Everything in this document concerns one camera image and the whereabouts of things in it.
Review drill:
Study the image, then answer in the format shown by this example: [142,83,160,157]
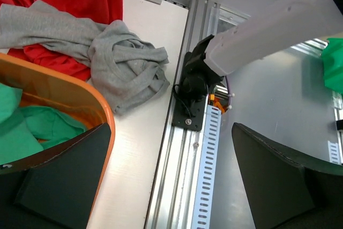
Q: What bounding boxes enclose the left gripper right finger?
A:
[232,123,342,228]

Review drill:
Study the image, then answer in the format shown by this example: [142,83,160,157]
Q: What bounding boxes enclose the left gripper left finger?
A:
[1,123,111,228]

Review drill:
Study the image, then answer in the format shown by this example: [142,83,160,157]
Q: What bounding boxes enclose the green tank top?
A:
[1,84,87,164]

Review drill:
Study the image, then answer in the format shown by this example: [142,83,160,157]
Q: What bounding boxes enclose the grey tank top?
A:
[1,1,169,115]

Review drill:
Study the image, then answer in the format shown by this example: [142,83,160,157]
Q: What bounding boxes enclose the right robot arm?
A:
[179,0,342,101]

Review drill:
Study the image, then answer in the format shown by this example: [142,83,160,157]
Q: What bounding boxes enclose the orange plastic basket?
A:
[1,54,115,203]

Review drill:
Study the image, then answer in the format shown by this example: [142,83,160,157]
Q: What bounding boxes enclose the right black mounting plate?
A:
[172,52,208,131]

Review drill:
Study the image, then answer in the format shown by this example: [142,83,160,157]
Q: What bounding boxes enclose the white slotted cable duct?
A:
[191,105,221,228]

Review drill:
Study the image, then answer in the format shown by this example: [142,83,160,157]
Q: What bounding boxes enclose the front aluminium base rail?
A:
[144,0,220,228]

